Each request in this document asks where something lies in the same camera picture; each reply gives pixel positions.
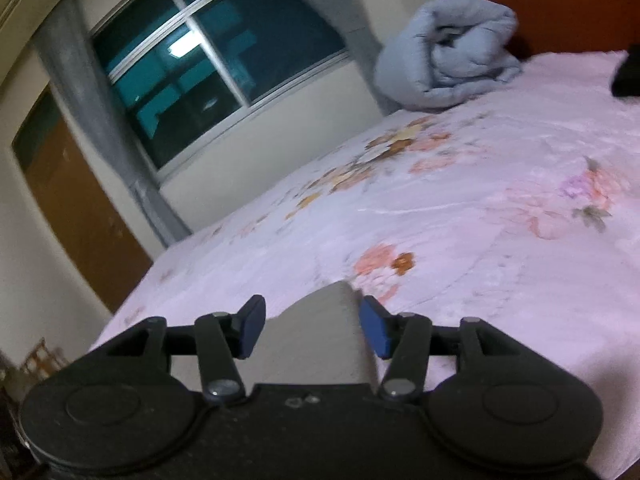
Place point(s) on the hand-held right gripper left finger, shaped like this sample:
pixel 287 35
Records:
pixel 252 325

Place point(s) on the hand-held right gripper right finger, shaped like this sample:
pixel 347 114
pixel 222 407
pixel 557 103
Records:
pixel 375 327

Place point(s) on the grey pants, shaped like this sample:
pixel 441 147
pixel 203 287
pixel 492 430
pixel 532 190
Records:
pixel 320 340

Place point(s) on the bed with pink floral sheet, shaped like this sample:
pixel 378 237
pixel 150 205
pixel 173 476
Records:
pixel 450 200

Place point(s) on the brown wooden door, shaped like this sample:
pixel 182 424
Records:
pixel 85 220

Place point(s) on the wooden chair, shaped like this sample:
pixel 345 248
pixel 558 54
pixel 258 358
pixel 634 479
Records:
pixel 42 360

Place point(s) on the grey curtain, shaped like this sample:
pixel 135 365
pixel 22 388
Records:
pixel 350 25
pixel 100 110

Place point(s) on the sliding glass window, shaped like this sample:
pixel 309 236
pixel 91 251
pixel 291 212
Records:
pixel 215 60

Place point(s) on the rolled light blue duvet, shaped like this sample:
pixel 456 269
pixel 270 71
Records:
pixel 450 55

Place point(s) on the transom window over door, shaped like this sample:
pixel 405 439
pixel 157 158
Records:
pixel 37 125

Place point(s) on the black object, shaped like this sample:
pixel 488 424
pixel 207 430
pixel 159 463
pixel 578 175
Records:
pixel 627 75

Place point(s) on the red wooden headboard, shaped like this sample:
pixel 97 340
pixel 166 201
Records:
pixel 555 5

